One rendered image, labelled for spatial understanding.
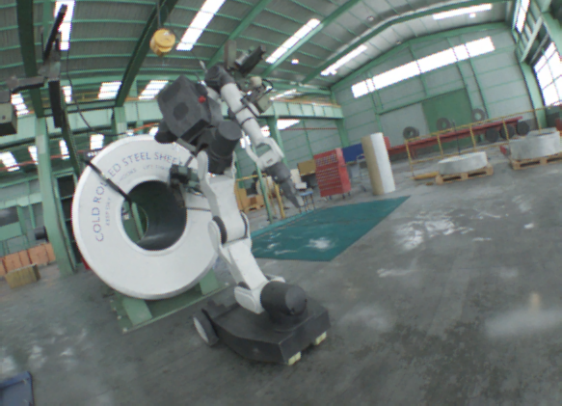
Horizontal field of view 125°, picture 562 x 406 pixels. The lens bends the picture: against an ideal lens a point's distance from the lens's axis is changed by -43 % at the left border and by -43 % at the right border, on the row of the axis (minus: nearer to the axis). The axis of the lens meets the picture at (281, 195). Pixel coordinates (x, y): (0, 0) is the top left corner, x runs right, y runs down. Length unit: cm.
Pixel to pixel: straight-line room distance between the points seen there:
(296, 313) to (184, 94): 111
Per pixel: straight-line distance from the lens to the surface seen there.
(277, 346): 108
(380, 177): 571
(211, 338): 144
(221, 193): 125
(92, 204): 182
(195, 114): 124
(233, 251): 128
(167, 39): 226
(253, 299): 117
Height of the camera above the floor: 77
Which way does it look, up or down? 3 degrees down
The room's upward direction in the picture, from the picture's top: 14 degrees counter-clockwise
